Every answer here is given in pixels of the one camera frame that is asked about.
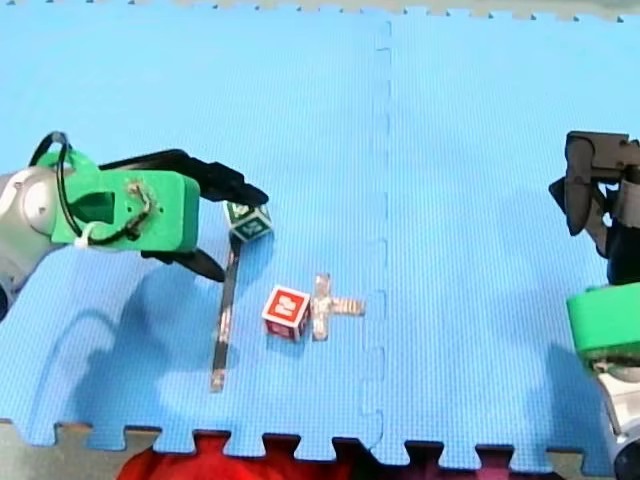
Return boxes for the green cube white marks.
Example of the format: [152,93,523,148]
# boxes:
[222,200,275,243]

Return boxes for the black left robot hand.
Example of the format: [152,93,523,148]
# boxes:
[97,148,270,284]

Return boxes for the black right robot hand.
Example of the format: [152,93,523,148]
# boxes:
[548,130,640,287]

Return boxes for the red cube white marks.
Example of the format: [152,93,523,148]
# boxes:
[261,285,313,342]

